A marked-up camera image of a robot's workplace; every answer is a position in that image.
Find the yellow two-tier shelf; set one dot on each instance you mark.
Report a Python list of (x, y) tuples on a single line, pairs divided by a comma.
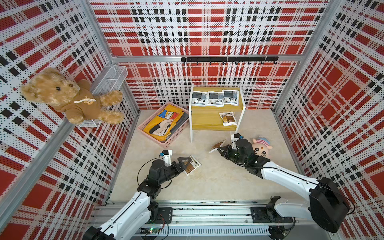
[(208, 119)]

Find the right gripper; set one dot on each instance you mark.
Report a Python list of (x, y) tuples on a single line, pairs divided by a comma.
[(227, 149)]

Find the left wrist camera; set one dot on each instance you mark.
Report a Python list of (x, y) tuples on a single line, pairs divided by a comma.
[(166, 155)]

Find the small circuit board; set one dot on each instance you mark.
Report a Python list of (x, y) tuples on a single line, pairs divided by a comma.
[(150, 231)]

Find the brown coffee bag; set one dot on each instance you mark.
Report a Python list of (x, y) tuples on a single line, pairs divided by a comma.
[(228, 119), (217, 145), (194, 164)]

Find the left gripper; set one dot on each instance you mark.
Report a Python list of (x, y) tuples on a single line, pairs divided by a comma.
[(178, 170)]

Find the white wire basket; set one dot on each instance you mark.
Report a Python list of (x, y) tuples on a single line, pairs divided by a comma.
[(110, 79)]

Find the grey coffee bag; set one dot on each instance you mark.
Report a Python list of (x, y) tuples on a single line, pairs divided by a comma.
[(199, 99), (231, 97), (215, 99)]

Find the pink plastic basket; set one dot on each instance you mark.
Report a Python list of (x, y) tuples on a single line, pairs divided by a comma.
[(172, 137)]

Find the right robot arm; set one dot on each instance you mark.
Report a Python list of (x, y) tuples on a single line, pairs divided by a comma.
[(323, 202)]

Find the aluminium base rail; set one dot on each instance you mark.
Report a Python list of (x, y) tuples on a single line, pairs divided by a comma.
[(222, 218)]

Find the plush doll head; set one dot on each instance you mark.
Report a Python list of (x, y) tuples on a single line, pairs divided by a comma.
[(262, 147)]

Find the black wall hook rail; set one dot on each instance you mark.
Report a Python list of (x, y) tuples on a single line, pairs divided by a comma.
[(260, 59)]

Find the yellow printed cloth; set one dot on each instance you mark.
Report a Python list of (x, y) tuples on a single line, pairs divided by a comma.
[(166, 122)]

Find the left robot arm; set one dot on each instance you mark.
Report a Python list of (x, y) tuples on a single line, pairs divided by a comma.
[(142, 207)]

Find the brown teddy bear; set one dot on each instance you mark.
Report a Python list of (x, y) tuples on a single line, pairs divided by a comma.
[(72, 98)]

